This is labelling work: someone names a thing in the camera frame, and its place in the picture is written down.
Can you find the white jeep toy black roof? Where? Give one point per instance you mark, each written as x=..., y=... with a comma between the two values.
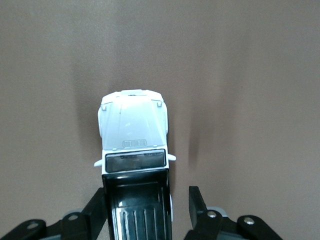
x=135, y=125

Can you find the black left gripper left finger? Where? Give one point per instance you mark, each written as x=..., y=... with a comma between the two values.
x=92, y=220

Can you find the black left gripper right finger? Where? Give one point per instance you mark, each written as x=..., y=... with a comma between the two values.
x=200, y=220

